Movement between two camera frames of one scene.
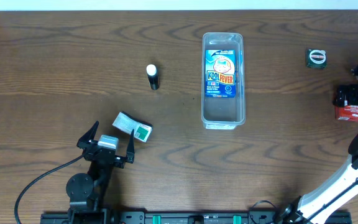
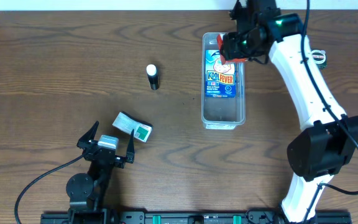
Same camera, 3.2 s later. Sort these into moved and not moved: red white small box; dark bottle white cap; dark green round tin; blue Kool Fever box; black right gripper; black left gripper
Moved: red white small box; black right gripper
Not moved: blue Kool Fever box; dark bottle white cap; dark green round tin; black left gripper
